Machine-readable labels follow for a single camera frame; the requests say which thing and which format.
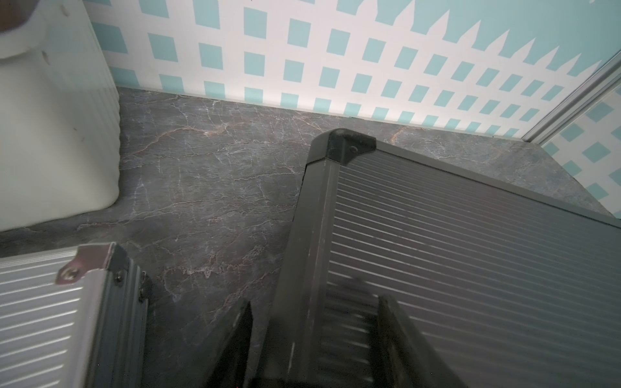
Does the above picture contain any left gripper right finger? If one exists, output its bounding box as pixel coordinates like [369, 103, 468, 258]
[377, 294, 467, 387]

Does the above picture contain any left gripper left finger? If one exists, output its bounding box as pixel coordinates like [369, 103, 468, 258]
[203, 299, 253, 387]

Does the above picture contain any black plastic poker case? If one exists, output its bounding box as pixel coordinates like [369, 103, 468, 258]
[252, 129, 620, 387]

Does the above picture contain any silver aluminium poker case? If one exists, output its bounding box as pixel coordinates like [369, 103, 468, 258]
[1, 242, 150, 387]

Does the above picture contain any brown lid storage box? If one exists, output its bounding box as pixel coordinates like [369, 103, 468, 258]
[1, 1, 120, 231]

